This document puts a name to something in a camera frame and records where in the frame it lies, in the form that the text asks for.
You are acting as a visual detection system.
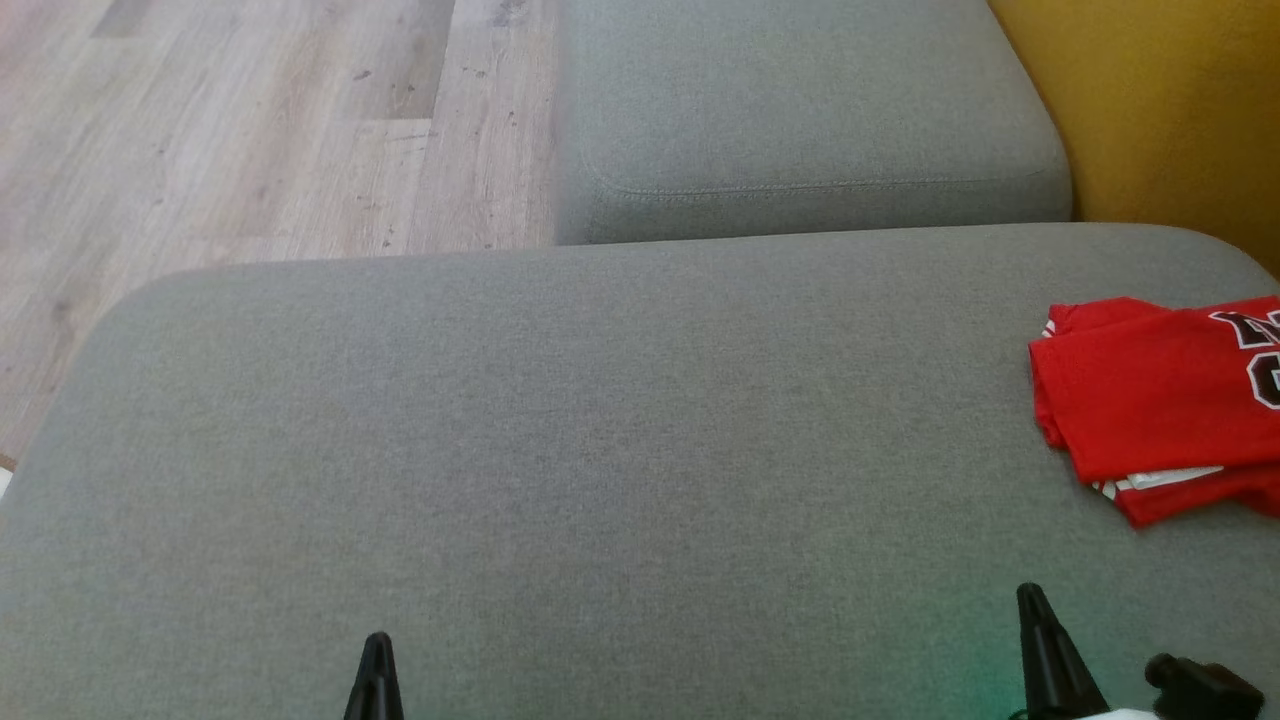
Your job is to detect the red basketball jersey with lettering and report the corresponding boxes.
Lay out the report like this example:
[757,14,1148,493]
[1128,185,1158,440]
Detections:
[1028,295,1280,488]

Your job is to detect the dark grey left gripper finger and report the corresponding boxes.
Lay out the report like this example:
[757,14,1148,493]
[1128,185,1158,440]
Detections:
[345,632,381,720]
[379,632,406,720]

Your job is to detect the large grey fabric sofa seat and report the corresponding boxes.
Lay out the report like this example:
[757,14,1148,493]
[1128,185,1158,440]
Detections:
[0,222,1280,720]

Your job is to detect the yellow sofa cushions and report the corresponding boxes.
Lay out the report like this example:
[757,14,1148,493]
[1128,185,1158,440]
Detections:
[988,0,1280,279]

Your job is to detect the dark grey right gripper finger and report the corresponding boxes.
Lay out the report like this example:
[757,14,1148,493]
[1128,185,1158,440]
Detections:
[1030,583,1112,718]
[1017,583,1070,720]

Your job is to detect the small grey fabric sofa section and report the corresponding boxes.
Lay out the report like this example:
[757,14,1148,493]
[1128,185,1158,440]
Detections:
[553,0,1074,246]

